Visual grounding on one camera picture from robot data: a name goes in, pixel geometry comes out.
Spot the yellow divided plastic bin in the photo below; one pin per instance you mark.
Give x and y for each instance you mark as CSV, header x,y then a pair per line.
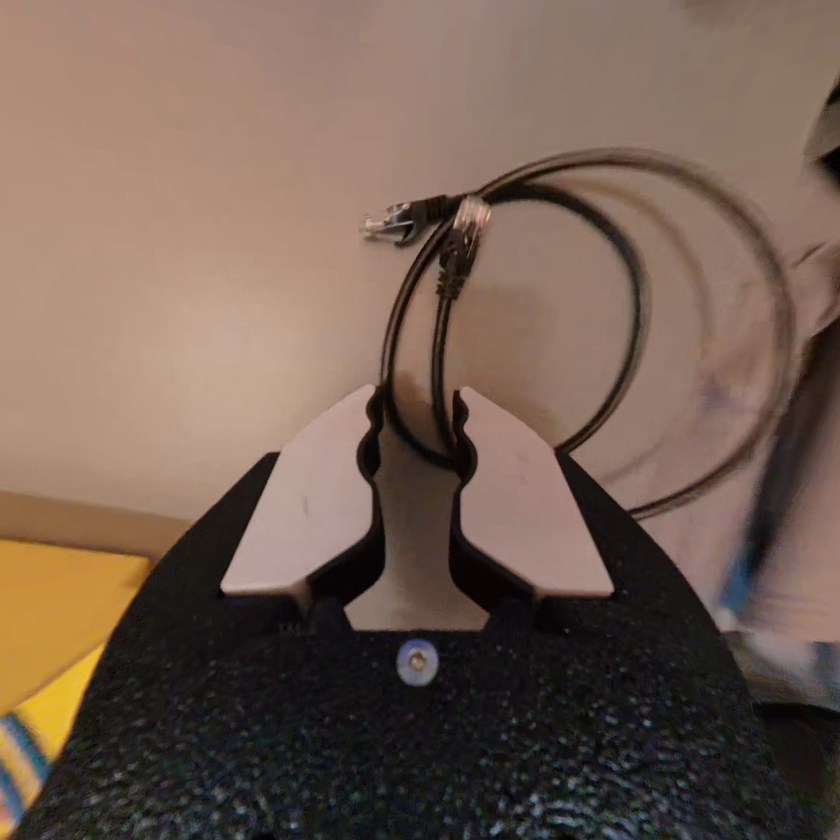
x,y
59,604

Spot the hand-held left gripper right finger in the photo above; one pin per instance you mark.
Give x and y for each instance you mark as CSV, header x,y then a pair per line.
x,y
525,518

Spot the grey desk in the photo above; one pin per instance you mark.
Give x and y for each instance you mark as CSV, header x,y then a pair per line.
x,y
197,229

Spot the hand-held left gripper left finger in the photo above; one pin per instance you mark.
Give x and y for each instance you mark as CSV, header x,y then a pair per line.
x,y
308,512

